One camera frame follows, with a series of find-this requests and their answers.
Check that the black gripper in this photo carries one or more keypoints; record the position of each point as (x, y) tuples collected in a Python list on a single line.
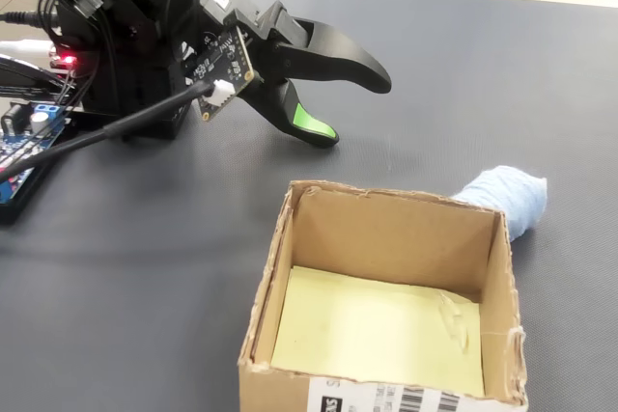
[(251, 21)]

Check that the light blue yarn-wrapped block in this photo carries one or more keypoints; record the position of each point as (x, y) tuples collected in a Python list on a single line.
[(512, 195)]

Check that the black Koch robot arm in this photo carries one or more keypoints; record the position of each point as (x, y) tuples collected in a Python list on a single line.
[(130, 45)]

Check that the brown cardboard box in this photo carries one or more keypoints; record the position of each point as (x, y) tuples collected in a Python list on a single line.
[(386, 233)]

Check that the pale yellow paper sheet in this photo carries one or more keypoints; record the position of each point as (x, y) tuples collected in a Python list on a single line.
[(367, 320)]

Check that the dark grey textured mat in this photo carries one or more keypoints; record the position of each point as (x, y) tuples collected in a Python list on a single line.
[(145, 262)]

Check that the blue controller circuit board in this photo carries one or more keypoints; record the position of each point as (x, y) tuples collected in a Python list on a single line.
[(19, 142)]

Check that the black camera circuit board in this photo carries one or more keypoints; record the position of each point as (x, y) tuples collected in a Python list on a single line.
[(227, 64)]

